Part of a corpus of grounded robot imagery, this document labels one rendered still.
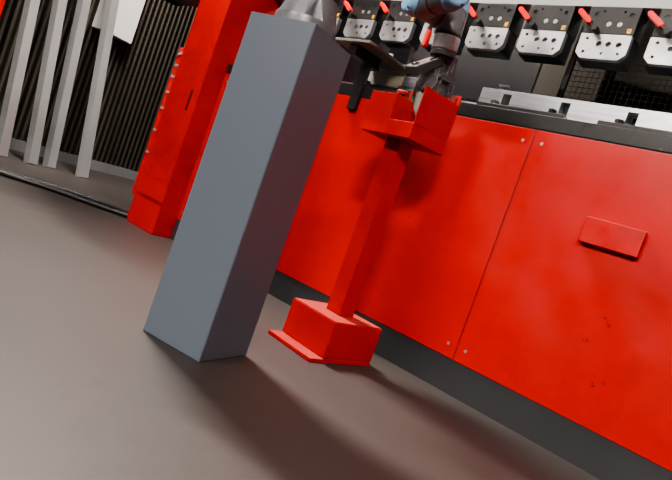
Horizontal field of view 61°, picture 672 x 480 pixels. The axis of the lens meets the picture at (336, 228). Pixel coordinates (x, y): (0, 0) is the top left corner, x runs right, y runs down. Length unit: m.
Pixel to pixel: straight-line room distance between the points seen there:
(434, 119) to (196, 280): 0.80
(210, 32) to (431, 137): 1.50
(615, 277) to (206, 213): 1.05
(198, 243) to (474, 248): 0.86
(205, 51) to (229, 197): 1.63
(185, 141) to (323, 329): 1.42
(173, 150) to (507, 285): 1.70
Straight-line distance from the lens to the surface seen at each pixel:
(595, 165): 1.73
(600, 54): 1.97
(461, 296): 1.79
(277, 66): 1.30
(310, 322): 1.66
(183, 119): 2.81
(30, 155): 4.19
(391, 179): 1.67
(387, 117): 1.67
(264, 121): 1.28
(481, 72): 2.76
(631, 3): 2.02
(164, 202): 2.78
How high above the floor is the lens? 0.43
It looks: 3 degrees down
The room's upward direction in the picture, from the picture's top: 19 degrees clockwise
